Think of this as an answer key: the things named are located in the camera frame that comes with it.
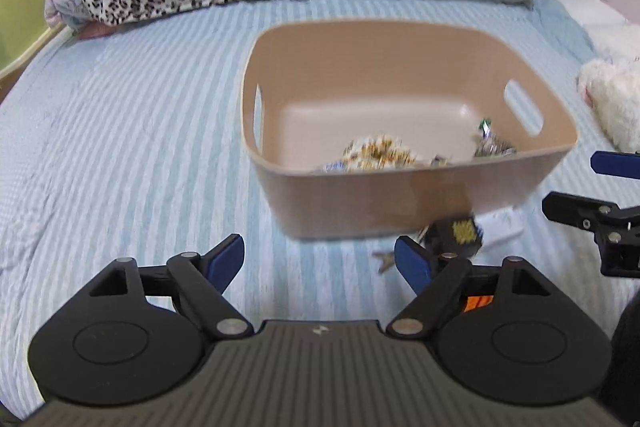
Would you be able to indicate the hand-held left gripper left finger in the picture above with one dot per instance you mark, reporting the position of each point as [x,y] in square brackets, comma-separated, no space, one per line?
[227,258]

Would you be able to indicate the blue striped bedsheet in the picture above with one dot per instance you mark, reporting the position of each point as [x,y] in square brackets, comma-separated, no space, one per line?
[135,137]

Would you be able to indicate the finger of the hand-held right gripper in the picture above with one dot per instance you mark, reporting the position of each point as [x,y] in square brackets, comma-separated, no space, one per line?
[612,164]
[582,209]

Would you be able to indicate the pink floral cloth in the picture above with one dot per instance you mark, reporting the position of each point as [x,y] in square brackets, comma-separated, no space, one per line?
[67,9]

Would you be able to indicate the black cube with yellow print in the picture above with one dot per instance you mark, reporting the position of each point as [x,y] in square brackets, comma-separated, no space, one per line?
[457,234]

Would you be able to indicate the silver green candy wrapper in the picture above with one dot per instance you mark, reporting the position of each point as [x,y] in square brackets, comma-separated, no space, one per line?
[491,142]

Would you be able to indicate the white gold patterned snack packet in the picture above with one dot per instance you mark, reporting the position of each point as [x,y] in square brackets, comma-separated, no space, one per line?
[381,153]

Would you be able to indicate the small dark candy wrapper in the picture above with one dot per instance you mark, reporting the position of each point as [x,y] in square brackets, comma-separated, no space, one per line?
[441,160]

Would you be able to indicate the small blue candy wrapper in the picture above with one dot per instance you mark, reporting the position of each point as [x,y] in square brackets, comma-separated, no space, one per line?
[332,166]

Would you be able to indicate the small grey metal key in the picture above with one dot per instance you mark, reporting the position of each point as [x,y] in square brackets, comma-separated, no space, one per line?
[385,262]

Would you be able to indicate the white fluffy plush toy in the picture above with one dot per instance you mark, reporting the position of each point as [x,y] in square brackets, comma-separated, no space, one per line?
[612,104]

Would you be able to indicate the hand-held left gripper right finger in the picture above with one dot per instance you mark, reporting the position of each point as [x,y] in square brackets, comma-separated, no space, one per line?
[412,266]

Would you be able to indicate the beige plastic basket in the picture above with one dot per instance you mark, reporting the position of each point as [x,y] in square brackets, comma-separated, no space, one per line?
[400,127]

